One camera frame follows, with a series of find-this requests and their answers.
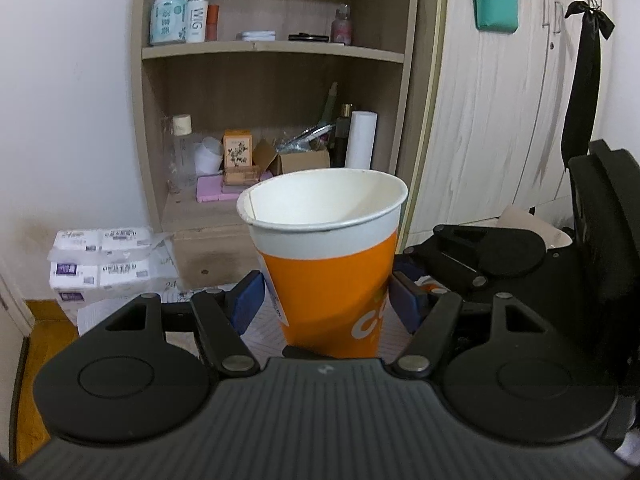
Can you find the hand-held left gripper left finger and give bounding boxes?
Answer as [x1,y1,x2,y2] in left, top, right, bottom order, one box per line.
[100,270,265,377]

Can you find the small wooden box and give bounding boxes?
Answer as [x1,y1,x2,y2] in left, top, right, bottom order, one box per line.
[223,165,261,187]

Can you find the white paper roll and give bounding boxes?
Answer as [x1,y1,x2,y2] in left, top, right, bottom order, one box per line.
[344,110,379,171]

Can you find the orange floral box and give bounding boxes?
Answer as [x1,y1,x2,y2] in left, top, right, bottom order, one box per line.
[222,130,255,169]

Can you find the orange and white paper cup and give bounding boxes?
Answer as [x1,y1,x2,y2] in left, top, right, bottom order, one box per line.
[236,169,409,361]

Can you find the black hanging ribbon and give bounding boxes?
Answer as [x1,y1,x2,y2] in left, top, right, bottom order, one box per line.
[560,1,616,172]

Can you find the tall white bottle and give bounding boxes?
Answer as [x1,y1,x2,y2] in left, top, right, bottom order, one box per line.
[186,0,212,44]

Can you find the white patterned table mat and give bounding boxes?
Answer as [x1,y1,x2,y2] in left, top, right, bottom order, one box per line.
[76,282,422,362]

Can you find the pink perfume bottle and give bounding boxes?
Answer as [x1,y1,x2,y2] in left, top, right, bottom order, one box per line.
[330,4,354,45]

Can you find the crumpled clear plastic wrapper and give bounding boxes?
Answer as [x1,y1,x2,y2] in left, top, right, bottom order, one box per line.
[272,122,336,154]

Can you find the light wooden wardrobe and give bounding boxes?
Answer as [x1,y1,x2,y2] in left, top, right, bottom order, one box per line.
[400,0,621,252]

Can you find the wooden shelf unit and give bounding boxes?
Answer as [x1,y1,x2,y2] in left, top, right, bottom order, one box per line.
[131,0,447,292]

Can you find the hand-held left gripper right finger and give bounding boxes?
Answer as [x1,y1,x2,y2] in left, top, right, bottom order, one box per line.
[391,272,551,378]

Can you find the clear bottle with cream cap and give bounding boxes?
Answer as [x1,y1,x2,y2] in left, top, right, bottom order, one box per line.
[166,113,199,194]

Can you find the pack of white tissues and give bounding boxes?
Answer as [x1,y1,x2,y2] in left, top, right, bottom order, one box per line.
[47,227,175,307]

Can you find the dark bottle with gold cap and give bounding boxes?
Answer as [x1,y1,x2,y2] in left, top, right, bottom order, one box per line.
[333,103,355,169]

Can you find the flat pink box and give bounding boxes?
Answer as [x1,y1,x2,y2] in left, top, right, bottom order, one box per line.
[195,173,274,205]

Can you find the green bottle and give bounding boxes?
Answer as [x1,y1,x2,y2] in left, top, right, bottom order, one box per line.
[320,82,340,127]

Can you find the open cardboard box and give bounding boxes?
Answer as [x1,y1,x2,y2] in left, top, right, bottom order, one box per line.
[252,138,332,177]

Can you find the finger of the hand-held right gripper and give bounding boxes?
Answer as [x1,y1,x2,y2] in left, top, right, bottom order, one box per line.
[396,224,489,293]

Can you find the small white plastic cup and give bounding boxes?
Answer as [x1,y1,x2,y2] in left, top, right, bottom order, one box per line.
[193,136,224,176]

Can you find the teal pump bottle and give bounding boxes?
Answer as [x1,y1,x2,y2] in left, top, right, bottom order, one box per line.
[149,0,194,47]

